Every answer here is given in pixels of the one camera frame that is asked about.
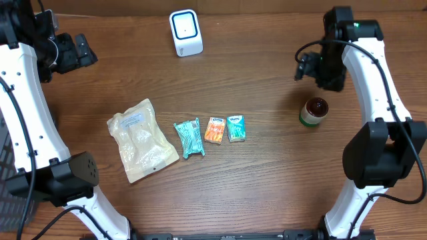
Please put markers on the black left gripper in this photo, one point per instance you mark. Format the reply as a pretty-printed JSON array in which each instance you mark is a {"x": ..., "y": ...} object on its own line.
[{"x": 73, "y": 61}]

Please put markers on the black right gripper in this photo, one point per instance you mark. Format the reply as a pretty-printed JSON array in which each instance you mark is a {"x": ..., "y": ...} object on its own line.
[{"x": 336, "y": 81}]

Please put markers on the green lidded container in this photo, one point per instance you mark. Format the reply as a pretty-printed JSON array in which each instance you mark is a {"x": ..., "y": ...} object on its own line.
[{"x": 313, "y": 112}]

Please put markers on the clear white plastic pouch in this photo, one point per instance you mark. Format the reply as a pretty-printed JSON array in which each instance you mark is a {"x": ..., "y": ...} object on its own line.
[{"x": 143, "y": 147}]

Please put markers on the teal tissue pack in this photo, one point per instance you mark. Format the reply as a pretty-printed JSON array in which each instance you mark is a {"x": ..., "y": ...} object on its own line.
[{"x": 236, "y": 128}]

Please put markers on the teal crinkled snack packet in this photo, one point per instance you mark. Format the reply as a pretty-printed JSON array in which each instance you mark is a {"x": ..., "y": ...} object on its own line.
[{"x": 190, "y": 137}]

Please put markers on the orange tissue pack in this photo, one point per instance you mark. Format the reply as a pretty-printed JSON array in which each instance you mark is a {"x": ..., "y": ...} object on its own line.
[{"x": 215, "y": 130}]

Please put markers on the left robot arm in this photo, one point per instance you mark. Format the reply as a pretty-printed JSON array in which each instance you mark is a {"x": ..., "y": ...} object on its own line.
[{"x": 32, "y": 50}]

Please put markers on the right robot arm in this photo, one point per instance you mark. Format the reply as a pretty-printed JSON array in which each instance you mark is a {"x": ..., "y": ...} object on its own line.
[{"x": 389, "y": 142}]

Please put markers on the white barcode scanner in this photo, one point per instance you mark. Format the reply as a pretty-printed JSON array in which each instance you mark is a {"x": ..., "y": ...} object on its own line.
[{"x": 186, "y": 32}]

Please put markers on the brown cardboard backdrop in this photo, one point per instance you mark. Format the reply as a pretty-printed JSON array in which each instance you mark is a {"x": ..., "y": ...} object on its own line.
[{"x": 110, "y": 8}]

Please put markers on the grey plastic mesh basket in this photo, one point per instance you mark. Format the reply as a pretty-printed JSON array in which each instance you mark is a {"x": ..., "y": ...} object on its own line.
[{"x": 11, "y": 207}]

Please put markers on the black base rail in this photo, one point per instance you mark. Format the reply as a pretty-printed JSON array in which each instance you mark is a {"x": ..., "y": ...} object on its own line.
[{"x": 227, "y": 236}]

